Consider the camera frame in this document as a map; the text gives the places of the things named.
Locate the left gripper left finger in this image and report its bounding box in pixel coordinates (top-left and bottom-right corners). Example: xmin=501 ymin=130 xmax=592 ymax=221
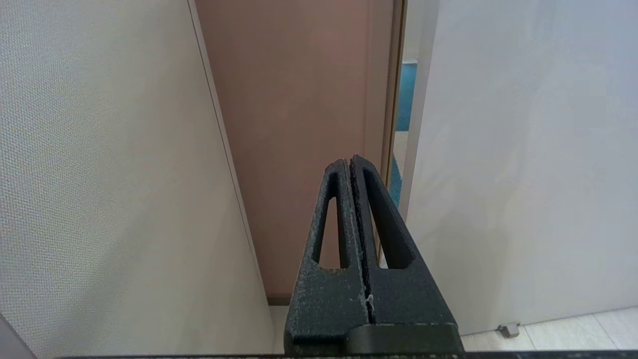
xmin=284 ymin=159 xmax=370 ymax=354

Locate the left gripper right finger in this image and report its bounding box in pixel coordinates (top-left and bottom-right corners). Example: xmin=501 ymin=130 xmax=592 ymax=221
xmin=350 ymin=155 xmax=464 ymax=354

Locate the white door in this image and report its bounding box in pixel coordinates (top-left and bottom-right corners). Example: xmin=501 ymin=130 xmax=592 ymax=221
xmin=399 ymin=0 xmax=638 ymax=336

